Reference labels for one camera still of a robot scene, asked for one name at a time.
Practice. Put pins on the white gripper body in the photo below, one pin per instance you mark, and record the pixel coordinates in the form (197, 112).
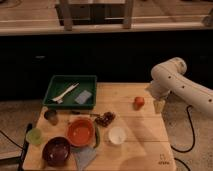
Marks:
(157, 91)

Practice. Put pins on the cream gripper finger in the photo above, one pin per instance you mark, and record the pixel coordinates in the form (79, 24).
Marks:
(159, 105)

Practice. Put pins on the red apple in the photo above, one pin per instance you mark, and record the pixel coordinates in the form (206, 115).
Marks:
(138, 102)

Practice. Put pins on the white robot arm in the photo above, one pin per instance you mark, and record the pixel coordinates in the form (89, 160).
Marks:
(169, 77)

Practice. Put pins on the white paper cup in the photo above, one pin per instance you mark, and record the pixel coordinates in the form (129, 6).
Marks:
(117, 135)

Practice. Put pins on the small dark metal cup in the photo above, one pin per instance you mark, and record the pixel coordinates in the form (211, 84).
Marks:
(51, 116)

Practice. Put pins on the light green cup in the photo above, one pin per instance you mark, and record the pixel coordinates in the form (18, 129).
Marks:
(34, 136)

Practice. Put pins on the bunch of dark grapes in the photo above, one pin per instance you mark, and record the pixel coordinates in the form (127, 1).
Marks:
(106, 119)

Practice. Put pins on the green chili pepper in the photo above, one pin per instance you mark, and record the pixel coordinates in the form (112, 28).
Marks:
(97, 137)

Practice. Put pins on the grey sponge in tray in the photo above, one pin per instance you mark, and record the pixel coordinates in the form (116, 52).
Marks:
(83, 97)

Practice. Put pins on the orange bowl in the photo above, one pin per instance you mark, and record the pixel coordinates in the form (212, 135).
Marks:
(80, 132)

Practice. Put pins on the grey blue cloth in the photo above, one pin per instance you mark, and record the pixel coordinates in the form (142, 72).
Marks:
(83, 156)

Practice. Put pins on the green plastic tray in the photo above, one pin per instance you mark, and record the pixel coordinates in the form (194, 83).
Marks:
(71, 92)

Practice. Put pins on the white plastic fork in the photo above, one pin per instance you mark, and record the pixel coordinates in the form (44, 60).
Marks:
(59, 99)

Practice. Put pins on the dark purple bowl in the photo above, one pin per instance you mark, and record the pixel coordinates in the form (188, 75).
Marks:
(56, 151)

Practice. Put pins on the wooden stool legs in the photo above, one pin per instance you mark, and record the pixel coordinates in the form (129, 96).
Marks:
(95, 14)

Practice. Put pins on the dark handled knife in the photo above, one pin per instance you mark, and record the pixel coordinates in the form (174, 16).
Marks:
(83, 113)

